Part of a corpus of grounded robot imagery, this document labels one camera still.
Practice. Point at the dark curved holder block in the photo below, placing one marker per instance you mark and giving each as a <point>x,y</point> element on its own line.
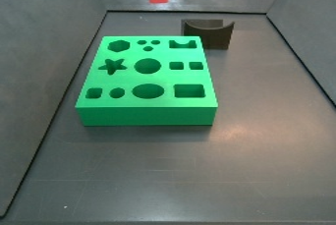
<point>214,32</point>

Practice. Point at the green shape sorting block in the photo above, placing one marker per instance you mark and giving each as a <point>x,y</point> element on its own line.
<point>149,80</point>

